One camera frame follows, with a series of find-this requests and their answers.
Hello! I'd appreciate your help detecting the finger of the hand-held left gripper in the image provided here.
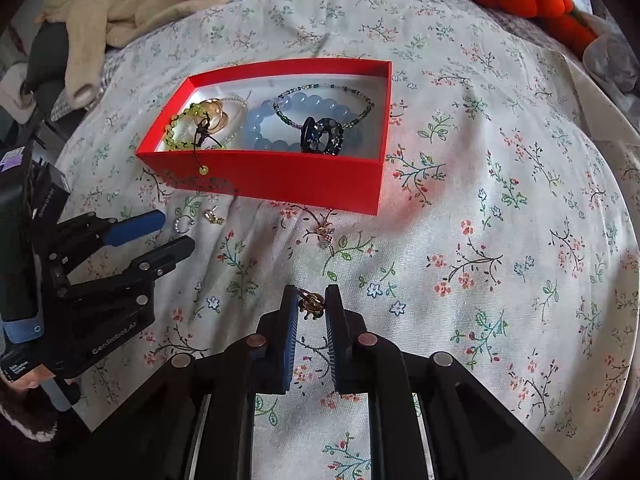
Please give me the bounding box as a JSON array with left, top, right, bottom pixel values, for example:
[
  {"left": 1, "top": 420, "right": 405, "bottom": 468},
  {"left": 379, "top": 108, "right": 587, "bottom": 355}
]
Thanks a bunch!
[
  {"left": 64, "top": 236, "right": 196, "bottom": 309},
  {"left": 45, "top": 210, "right": 166, "bottom": 262}
]

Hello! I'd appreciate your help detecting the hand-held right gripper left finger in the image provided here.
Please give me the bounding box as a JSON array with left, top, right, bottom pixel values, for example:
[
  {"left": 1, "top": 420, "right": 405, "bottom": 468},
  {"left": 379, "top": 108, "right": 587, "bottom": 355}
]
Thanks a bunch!
[{"left": 82, "top": 284, "right": 301, "bottom": 480}]

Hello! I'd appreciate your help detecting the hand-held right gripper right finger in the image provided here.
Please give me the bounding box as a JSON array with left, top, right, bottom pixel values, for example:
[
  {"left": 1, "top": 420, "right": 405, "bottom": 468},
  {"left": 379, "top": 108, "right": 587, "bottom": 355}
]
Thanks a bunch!
[{"left": 325, "top": 284, "right": 574, "bottom": 480}]

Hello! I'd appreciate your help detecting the green bead bracelet black cord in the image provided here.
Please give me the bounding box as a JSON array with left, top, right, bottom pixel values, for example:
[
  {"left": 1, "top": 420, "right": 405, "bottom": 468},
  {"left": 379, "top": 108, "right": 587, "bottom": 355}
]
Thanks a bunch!
[{"left": 165, "top": 101, "right": 226, "bottom": 177}]

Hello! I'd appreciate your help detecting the red cardboard box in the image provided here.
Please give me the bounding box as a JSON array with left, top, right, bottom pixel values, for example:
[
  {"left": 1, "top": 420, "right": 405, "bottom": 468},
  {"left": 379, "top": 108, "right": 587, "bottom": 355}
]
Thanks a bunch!
[{"left": 136, "top": 59, "right": 392, "bottom": 216}]

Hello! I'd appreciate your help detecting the pale blue bead bracelet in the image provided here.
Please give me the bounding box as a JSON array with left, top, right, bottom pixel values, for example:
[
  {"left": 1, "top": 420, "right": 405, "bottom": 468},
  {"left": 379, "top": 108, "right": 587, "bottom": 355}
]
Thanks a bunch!
[{"left": 242, "top": 92, "right": 363, "bottom": 155}]

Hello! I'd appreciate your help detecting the clear seed bead bracelet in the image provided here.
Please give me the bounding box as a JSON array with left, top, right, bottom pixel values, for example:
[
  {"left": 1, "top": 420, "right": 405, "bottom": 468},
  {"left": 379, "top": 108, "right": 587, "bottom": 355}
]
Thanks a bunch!
[{"left": 200, "top": 92, "right": 251, "bottom": 151}]

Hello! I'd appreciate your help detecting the thin multicolour bead bracelet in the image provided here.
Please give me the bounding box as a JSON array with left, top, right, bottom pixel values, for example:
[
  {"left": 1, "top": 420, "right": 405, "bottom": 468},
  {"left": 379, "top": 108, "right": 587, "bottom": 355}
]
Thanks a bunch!
[{"left": 272, "top": 84, "right": 376, "bottom": 128}]

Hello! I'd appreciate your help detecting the person's left forearm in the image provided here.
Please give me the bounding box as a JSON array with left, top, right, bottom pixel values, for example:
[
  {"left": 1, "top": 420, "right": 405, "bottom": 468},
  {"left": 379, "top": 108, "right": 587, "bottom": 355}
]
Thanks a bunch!
[{"left": 0, "top": 375, "right": 81, "bottom": 480}]

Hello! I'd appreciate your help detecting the black phone box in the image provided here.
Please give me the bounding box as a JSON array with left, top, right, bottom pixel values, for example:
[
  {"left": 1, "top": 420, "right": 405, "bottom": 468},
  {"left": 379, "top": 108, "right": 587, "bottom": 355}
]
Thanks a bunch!
[{"left": 31, "top": 160, "right": 71, "bottom": 223}]

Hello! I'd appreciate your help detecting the floral bed sheet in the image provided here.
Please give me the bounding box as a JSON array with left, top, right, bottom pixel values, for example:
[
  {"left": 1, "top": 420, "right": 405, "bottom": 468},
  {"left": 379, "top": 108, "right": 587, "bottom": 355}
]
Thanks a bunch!
[{"left": 52, "top": 0, "right": 640, "bottom": 480}]

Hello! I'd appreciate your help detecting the dark grey cloth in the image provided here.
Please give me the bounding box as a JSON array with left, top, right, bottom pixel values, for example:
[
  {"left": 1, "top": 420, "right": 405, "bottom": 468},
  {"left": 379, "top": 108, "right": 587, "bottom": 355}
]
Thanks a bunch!
[{"left": 25, "top": 22, "right": 71, "bottom": 111}]

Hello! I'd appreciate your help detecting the beige plush garment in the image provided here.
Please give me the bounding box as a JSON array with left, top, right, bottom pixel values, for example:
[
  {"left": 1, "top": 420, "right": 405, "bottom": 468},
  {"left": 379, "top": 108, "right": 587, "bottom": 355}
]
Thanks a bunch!
[{"left": 35, "top": 0, "right": 238, "bottom": 103}]

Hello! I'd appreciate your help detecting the translucent plastic bag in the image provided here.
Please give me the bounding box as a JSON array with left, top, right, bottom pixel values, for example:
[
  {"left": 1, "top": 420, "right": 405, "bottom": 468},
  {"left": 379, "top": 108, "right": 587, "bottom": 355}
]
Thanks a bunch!
[{"left": 582, "top": 10, "right": 640, "bottom": 106}]

